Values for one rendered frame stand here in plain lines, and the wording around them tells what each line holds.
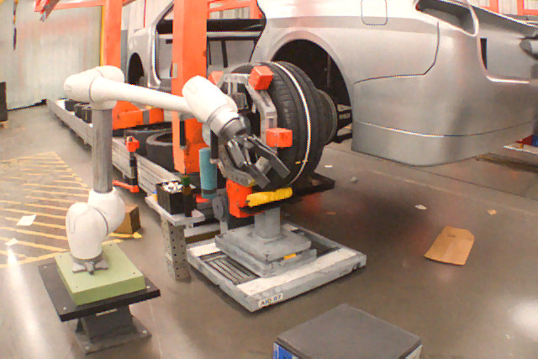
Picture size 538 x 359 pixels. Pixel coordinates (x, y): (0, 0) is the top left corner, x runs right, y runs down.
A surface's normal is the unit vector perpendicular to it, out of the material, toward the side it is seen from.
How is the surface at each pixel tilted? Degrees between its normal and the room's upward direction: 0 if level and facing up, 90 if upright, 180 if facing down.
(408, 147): 90
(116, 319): 90
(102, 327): 90
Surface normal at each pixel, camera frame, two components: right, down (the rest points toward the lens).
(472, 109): 0.24, 0.41
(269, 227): 0.59, 0.19
